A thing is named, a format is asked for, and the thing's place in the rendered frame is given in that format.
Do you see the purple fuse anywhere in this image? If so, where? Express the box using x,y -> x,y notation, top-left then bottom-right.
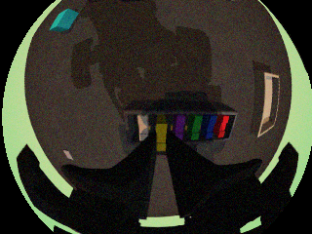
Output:
172,114 -> 186,140

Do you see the teal cube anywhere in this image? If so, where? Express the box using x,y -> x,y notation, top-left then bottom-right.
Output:
50,9 -> 79,32

